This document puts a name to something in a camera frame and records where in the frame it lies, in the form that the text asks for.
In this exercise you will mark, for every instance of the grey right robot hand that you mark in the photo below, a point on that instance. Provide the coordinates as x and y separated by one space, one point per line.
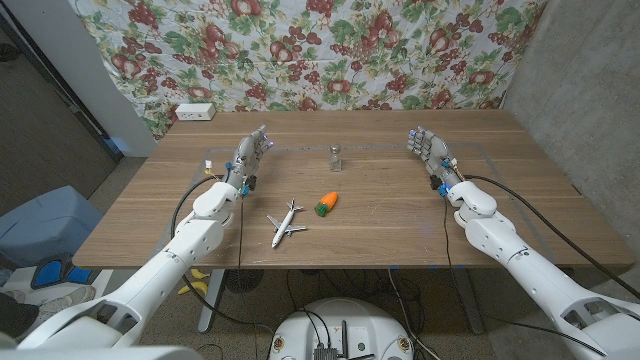
434 152

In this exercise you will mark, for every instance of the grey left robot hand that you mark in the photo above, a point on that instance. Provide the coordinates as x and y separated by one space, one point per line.
247 157

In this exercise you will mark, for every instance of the clear glass salt shaker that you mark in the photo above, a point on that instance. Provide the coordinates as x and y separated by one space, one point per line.
335 162

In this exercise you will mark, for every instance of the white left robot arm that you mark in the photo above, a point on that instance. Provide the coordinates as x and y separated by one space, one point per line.
165 265

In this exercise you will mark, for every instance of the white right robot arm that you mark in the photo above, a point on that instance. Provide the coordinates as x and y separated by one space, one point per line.
525 270

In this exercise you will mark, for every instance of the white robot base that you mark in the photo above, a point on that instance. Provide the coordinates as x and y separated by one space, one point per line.
345 320

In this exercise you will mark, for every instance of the white toy airplane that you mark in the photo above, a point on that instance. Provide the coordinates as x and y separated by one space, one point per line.
285 226

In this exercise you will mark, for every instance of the orange toy carrot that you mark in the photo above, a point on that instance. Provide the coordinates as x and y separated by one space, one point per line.
327 201

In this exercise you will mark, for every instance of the yellow toy banana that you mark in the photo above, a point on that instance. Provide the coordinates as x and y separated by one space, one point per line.
200 274
194 287

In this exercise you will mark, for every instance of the grey tape outline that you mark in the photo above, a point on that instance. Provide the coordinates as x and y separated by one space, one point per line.
300 148

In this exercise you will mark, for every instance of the white power strip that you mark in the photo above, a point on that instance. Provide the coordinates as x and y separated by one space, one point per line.
195 112

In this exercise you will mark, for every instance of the black round floor fan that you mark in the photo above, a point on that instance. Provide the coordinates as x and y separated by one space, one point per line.
244 280

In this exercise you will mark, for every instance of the floral fruit print backdrop cloth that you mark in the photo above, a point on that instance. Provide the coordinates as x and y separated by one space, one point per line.
320 50

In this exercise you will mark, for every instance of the white table leg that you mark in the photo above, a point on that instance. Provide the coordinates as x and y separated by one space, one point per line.
210 300

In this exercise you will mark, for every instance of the grey table leg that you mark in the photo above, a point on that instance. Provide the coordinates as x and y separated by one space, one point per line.
470 305

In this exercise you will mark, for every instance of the black antenna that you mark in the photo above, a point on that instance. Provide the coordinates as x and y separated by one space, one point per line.
344 337

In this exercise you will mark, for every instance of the blue plastic bin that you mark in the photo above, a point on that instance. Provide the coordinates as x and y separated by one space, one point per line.
45 225

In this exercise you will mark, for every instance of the blue and black foot pedal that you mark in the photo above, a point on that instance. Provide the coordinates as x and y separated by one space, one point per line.
50 272

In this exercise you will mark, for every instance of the grey sneaker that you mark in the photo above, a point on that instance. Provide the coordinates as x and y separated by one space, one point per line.
65 301

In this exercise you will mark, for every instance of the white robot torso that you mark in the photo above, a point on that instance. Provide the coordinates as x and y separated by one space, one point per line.
100 353

